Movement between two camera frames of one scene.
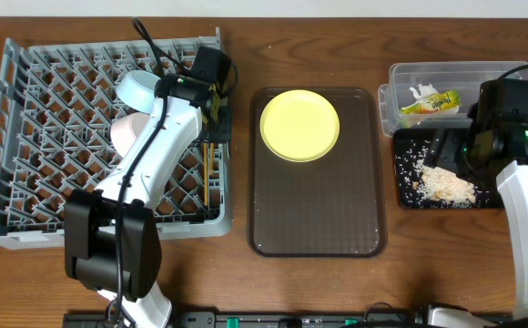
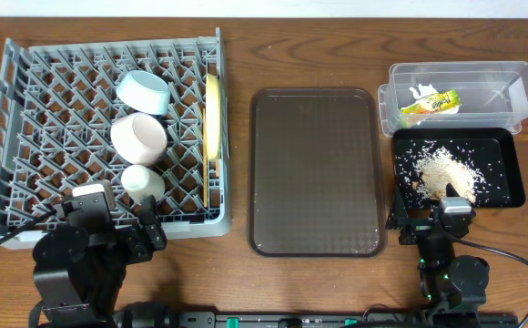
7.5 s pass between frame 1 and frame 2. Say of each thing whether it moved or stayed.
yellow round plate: moved
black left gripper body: moved
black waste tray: stayed
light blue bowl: stayed
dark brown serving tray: stayed
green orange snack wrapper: stayed
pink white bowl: stayed
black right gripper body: moved
